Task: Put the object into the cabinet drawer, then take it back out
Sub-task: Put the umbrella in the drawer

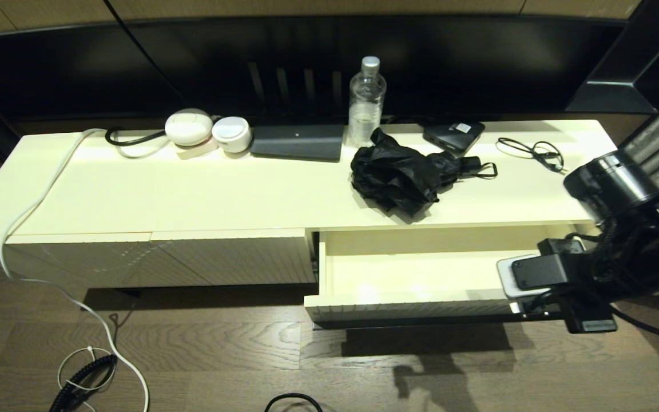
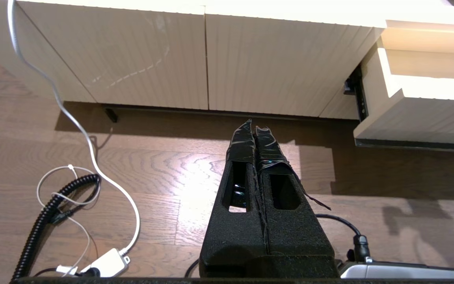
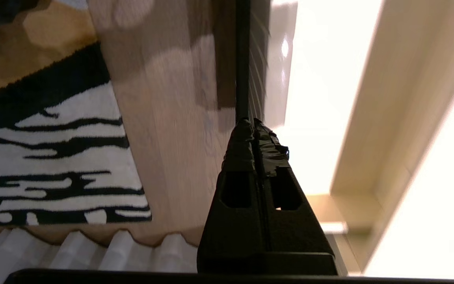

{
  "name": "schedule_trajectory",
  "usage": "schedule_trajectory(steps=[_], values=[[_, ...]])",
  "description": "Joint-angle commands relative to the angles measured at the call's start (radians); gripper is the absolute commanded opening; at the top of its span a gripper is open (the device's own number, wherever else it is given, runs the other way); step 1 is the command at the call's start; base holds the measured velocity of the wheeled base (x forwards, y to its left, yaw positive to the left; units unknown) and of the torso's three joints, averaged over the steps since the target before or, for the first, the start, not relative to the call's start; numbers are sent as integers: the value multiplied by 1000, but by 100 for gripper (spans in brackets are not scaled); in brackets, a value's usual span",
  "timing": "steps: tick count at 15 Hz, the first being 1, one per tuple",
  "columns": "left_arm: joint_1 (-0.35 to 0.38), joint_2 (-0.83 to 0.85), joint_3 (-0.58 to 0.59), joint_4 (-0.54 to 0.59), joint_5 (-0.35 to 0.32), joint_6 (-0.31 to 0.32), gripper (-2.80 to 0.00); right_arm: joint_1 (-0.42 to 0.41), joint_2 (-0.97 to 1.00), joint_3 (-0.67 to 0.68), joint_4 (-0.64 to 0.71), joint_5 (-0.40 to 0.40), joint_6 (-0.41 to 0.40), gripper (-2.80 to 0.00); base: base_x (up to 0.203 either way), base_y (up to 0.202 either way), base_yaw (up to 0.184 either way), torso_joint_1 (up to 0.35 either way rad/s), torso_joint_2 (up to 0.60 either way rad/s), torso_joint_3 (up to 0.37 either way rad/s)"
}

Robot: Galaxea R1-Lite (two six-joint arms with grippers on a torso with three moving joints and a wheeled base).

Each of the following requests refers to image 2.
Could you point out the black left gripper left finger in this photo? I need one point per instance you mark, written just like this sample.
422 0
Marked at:
235 236

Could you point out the white power adapter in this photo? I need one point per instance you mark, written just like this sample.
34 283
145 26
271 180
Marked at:
108 262

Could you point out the white ribbed drawer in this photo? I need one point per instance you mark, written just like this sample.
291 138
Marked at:
420 118

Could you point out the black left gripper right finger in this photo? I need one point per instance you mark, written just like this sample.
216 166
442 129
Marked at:
298 236

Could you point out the white ribbed cabinet door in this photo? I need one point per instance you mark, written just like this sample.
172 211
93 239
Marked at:
112 55
274 67

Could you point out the white low cabinet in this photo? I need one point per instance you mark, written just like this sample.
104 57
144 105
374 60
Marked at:
132 59

